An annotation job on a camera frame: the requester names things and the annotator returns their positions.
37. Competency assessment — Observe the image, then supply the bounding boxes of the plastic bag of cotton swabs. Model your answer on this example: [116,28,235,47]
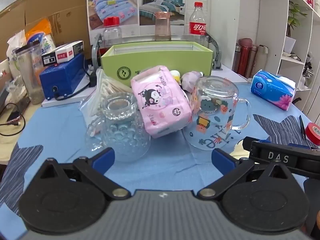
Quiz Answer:
[79,69,135,138]

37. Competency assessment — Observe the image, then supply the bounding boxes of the printed glass mug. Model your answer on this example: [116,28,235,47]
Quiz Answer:
[184,76,252,151]

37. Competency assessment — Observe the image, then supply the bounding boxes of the dark smartphone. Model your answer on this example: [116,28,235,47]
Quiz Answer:
[6,111,22,123]

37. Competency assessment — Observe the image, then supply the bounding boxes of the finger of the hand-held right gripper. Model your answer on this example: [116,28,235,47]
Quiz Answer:
[242,136,320,178]

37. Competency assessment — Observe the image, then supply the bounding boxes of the orange blue paper pack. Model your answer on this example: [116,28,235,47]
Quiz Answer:
[25,18,57,53]

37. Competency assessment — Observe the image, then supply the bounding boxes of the green cardboard box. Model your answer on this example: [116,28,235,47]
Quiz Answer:
[101,41,214,84]

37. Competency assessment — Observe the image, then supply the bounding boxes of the clear jar pink lid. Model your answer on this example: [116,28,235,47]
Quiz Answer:
[154,12,172,41]

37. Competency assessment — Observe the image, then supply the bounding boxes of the blue tissue pack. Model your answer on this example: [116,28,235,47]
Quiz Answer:
[251,70,297,111]

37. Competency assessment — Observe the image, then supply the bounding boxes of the red thermos flask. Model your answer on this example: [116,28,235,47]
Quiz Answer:
[237,38,253,77]

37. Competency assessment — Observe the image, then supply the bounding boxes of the red tape roll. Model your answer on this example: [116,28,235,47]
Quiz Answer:
[305,122,320,146]

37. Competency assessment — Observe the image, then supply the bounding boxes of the textured clear glass cup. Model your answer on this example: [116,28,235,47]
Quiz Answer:
[86,92,152,162]

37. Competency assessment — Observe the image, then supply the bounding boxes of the white shelf unit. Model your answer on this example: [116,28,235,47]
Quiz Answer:
[260,0,320,113]

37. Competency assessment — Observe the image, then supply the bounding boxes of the clear jar red lid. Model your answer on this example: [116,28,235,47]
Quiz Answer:
[103,17,123,47]

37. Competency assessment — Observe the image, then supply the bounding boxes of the grey metal bracket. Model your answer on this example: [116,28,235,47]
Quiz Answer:
[91,34,104,69]
[205,32,223,70]

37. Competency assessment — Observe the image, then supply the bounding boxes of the bedding wall poster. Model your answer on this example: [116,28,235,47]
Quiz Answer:
[86,0,187,38]

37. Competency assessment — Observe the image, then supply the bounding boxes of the white box red label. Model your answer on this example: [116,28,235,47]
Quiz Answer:
[54,40,84,64]

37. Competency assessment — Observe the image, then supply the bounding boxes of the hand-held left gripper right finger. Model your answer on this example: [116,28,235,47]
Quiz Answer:
[197,148,298,201]

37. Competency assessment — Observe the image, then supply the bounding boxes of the black cable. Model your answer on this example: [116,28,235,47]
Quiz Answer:
[53,66,97,101]
[0,102,26,137]

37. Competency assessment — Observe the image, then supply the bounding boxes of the white plush toy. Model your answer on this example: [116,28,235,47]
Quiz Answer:
[170,70,182,83]

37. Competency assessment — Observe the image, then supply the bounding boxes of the red label cola bottle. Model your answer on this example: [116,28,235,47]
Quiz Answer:
[189,2,208,46]

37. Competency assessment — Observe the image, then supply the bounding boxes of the green plant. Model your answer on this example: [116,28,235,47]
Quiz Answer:
[286,1,308,37]

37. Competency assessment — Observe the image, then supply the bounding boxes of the clear plastic container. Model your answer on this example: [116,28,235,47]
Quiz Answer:
[14,41,45,105]

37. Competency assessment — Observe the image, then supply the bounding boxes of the brown cardboard sheet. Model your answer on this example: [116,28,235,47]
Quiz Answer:
[0,0,92,60]

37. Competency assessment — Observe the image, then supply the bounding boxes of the blue metal device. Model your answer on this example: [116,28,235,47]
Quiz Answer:
[39,54,89,100]

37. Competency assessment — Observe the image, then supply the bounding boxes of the black white small box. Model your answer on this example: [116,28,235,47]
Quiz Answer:
[41,50,57,67]

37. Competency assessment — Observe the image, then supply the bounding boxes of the pink tissue pack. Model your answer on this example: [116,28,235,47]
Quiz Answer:
[130,65,192,138]

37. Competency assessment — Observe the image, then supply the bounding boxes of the white plastic bag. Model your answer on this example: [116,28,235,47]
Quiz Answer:
[6,30,27,78]

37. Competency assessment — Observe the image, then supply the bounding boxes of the dark thermos flask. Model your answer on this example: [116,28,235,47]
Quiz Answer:
[232,44,242,73]

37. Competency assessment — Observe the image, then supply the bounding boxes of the cream thermos flask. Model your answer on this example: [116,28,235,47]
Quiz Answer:
[252,45,268,77]

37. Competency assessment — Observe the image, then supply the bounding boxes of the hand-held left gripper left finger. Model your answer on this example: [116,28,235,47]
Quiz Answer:
[37,147,130,201]

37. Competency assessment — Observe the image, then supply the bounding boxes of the black tweezers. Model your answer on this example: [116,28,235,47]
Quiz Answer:
[299,115,307,140]

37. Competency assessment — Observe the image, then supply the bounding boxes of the beige thermos flask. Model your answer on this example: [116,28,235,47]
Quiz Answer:
[246,45,258,78]

